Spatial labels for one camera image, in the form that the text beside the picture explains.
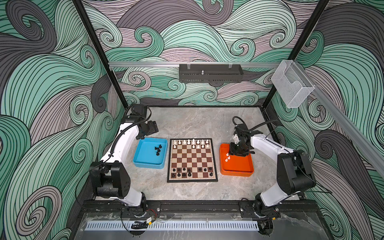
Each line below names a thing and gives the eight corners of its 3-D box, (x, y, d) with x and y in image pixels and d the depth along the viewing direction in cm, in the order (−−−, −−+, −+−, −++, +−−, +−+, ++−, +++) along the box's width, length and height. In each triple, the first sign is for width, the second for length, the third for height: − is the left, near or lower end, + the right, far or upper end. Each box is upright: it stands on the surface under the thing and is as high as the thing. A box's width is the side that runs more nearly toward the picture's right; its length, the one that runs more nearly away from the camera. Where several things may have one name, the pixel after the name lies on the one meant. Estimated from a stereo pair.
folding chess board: (166, 182, 84) (166, 180, 82) (170, 140, 102) (170, 138, 100) (217, 182, 84) (217, 180, 82) (212, 140, 103) (212, 138, 100)
